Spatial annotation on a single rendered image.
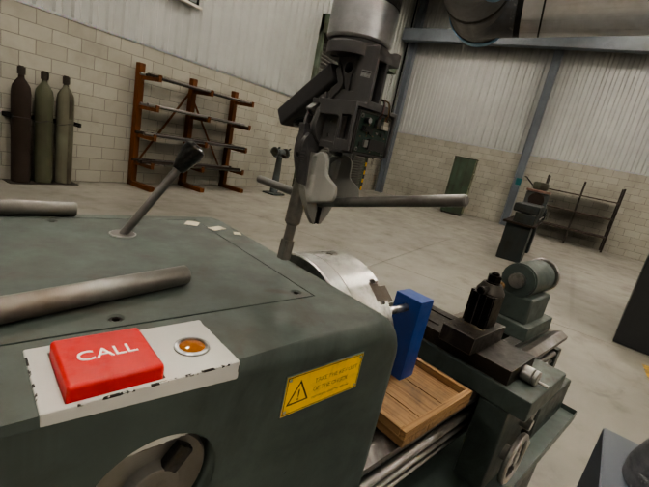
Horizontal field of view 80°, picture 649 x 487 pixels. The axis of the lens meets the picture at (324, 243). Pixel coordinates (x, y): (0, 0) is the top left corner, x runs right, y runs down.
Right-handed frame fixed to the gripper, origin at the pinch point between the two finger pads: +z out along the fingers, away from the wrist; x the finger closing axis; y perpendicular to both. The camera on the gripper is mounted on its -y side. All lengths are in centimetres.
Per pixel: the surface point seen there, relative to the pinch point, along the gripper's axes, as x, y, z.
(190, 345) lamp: -20.3, 10.5, 9.1
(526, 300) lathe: 127, -7, 33
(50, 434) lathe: -30.3, 13.9, 11.0
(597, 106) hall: 1388, -349, -279
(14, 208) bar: -28.0, -29.5, 8.1
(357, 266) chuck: 21.0, -7.6, 11.9
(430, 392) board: 53, -1, 47
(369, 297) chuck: 18.7, -1.6, 15.3
